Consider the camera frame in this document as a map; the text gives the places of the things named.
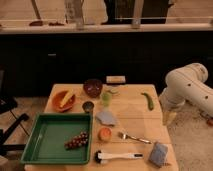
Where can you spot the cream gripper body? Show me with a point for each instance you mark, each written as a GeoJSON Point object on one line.
{"type": "Point", "coordinates": [168, 116]}

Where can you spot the cream whiteboard eraser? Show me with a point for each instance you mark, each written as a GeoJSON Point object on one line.
{"type": "Point", "coordinates": [115, 79]}

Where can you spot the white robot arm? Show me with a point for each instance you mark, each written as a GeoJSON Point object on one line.
{"type": "Point", "coordinates": [186, 84]}

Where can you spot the purple bowl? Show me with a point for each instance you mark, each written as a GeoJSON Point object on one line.
{"type": "Point", "coordinates": [92, 87]}

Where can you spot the orange bowl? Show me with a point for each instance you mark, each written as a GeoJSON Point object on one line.
{"type": "Point", "coordinates": [57, 99]}

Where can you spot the blue sponge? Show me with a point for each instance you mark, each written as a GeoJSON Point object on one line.
{"type": "Point", "coordinates": [158, 154]}

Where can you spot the silver fork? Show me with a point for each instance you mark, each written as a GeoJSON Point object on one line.
{"type": "Point", "coordinates": [126, 136]}

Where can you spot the grey blue cloth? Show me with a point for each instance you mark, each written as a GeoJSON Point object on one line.
{"type": "Point", "coordinates": [105, 117]}

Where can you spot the orange peach fruit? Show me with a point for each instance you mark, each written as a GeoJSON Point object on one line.
{"type": "Point", "coordinates": [105, 134]}

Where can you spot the green plastic cup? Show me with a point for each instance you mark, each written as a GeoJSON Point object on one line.
{"type": "Point", "coordinates": [105, 99]}

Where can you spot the white black dish brush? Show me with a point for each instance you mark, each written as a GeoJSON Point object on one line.
{"type": "Point", "coordinates": [100, 157]}

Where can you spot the small grey cup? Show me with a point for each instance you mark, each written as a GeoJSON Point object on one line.
{"type": "Point", "coordinates": [88, 106]}

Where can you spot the purple grape bunch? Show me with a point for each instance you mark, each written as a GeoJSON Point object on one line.
{"type": "Point", "coordinates": [77, 141]}

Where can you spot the yellow banana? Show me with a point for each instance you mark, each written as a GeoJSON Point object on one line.
{"type": "Point", "coordinates": [67, 98]}

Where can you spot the green plastic tray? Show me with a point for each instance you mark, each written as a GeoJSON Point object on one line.
{"type": "Point", "coordinates": [50, 132]}

